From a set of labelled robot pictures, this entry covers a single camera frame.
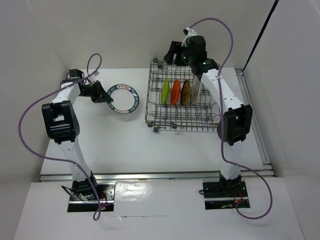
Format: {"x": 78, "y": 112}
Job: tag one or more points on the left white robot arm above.
{"x": 63, "y": 127}

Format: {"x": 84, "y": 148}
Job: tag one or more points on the grey wire dish rack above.
{"x": 204, "y": 116}

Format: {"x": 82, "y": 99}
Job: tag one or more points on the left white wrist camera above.
{"x": 92, "y": 79}

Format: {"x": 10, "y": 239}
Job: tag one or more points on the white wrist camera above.
{"x": 92, "y": 79}
{"x": 188, "y": 32}

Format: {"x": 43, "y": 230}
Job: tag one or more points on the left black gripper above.
{"x": 101, "y": 96}

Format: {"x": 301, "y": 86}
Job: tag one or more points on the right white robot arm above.
{"x": 235, "y": 116}

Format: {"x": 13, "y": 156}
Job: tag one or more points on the orange plate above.
{"x": 175, "y": 91}

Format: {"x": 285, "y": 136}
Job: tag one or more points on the brown yellow patterned plate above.
{"x": 185, "y": 92}

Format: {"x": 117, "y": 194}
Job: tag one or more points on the black corner pole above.
{"x": 261, "y": 32}

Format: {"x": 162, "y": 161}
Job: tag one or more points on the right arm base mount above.
{"x": 217, "y": 199}

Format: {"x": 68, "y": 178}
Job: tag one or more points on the white plate with blue rim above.
{"x": 131, "y": 90}

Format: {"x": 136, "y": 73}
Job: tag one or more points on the green plate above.
{"x": 165, "y": 91}

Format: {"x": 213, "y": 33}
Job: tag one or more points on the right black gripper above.
{"x": 174, "y": 48}

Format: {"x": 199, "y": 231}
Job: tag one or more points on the aluminium rail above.
{"x": 136, "y": 177}

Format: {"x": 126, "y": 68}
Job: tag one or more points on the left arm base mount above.
{"x": 79, "y": 203}

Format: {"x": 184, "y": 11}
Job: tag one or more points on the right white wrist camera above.
{"x": 188, "y": 32}

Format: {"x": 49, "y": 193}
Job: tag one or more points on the white plate with grey rings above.
{"x": 195, "y": 90}

